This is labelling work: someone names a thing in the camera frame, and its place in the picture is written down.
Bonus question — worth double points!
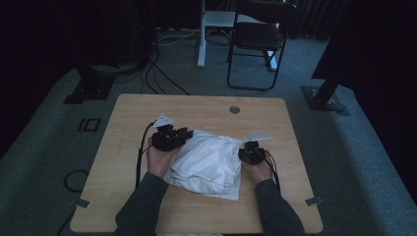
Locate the black stand with flat base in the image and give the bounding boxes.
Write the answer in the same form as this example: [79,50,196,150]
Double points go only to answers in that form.
[63,63,116,105]

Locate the black cable loop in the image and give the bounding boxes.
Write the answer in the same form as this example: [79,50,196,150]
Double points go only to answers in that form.
[63,168,90,194]

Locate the white pleated skirt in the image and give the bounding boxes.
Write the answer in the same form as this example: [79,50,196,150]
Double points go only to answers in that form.
[162,128,246,202]

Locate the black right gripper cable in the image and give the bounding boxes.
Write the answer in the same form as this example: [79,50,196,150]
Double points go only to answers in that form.
[261,147,282,194]

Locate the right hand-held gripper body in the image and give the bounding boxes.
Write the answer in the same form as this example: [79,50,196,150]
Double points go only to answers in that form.
[237,132,273,166]

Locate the white desk frame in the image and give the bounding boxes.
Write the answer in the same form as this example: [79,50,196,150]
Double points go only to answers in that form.
[196,0,279,72]

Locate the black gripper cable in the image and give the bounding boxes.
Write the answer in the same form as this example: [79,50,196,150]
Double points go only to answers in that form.
[135,121,157,190]
[261,147,282,194]

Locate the black slanted stand with base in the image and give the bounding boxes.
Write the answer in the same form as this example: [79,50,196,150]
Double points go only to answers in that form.
[301,73,351,117]

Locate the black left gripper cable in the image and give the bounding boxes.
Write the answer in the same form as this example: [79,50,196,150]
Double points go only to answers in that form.
[135,121,157,190]

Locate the dark equipment tower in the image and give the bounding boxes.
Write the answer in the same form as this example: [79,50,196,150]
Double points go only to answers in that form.
[97,0,155,67]

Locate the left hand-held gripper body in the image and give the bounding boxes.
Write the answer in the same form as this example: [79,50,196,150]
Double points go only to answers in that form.
[150,113,185,152]

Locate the black floor cables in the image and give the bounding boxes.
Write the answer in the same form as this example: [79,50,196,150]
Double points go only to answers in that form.
[140,48,191,96]

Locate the black folding chair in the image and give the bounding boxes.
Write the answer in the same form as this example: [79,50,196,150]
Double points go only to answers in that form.
[226,0,299,92]

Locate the person's right hand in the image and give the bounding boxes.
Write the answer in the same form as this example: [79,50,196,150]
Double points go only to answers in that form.
[249,150,275,184]

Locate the person's left hand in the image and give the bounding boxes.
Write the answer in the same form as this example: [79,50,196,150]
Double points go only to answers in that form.
[146,137,183,180]

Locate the white floor cable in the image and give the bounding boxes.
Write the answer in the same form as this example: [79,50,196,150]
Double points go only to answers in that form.
[156,28,202,47]

